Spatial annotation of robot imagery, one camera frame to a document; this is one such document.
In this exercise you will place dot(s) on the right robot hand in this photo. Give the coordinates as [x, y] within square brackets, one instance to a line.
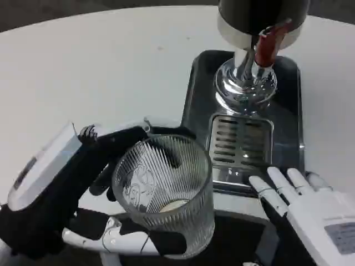
[319, 216]

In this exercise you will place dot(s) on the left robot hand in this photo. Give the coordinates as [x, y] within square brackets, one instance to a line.
[47, 194]

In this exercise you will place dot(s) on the clear ribbed glass cup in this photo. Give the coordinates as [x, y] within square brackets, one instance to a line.
[166, 180]

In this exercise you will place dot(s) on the steel drip grid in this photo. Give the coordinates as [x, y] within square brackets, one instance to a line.
[238, 138]

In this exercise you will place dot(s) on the red tap lever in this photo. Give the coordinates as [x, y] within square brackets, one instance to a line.
[266, 52]

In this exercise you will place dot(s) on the large steel tray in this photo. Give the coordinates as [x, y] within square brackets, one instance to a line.
[199, 91]

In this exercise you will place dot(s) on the dark drink dispenser, chrome stand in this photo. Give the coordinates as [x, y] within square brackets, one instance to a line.
[235, 14]

